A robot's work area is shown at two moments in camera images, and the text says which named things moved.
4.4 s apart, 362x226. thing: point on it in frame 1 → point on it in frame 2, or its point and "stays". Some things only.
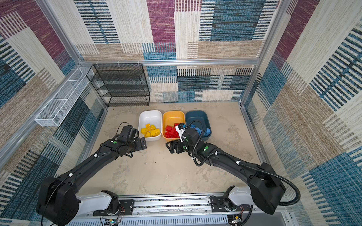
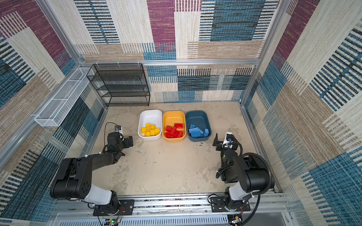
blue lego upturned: (198, 130) stays
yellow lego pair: (147, 127) stays
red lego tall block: (168, 128) stays
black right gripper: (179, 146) → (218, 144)
